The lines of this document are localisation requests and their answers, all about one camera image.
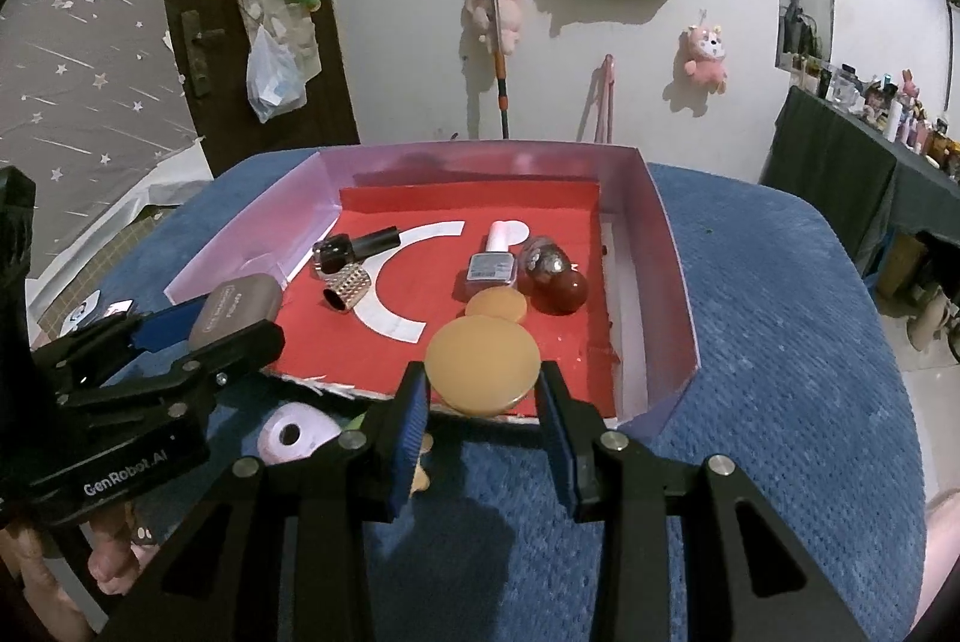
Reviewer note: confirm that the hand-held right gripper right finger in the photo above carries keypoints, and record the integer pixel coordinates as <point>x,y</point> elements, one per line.
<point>559,439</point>

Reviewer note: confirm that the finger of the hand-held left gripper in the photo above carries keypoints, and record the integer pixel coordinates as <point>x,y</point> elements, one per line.
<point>161,321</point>
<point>240,346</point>

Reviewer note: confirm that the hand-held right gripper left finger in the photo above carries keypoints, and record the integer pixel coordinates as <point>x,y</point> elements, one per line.
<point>409,432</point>

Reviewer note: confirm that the grey oval case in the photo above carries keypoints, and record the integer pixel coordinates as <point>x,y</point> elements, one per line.
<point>236,308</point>

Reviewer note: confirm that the large orange round disc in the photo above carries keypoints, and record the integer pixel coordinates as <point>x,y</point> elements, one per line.
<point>480,364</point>

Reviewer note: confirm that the silver studded cuff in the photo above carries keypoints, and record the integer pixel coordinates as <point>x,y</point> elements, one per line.
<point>351,288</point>

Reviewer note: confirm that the small orange round disc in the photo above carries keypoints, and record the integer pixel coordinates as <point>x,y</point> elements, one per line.
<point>495,306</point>

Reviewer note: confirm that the pink nail polish bottle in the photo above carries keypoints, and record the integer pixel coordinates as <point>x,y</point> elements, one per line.
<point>491,267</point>

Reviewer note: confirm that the pink and red cardboard box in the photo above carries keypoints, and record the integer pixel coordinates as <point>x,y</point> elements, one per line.
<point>465,207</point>

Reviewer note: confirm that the person's left hand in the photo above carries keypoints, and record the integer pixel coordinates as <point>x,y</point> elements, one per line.
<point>116,552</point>

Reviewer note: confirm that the smartphone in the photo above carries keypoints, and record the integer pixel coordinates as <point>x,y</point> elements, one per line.
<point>118,309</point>

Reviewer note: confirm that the black perfume bottle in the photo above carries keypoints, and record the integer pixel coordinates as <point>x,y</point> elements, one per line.
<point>352,248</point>

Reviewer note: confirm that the dark red round bottle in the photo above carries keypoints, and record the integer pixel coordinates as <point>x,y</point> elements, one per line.
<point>559,289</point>

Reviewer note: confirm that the clear plastic bag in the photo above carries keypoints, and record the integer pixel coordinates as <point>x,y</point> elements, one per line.
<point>274,79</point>

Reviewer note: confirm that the dark door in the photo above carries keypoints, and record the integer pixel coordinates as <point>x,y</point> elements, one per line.
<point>330,49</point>

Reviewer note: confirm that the side table with dark cloth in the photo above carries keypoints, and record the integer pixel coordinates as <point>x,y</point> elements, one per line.
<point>832,177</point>

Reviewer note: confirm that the pink plush with face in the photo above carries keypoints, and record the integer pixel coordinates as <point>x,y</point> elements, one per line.
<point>705,57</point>

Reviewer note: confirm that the pink plush toy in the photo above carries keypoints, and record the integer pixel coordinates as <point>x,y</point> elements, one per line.
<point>511,19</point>

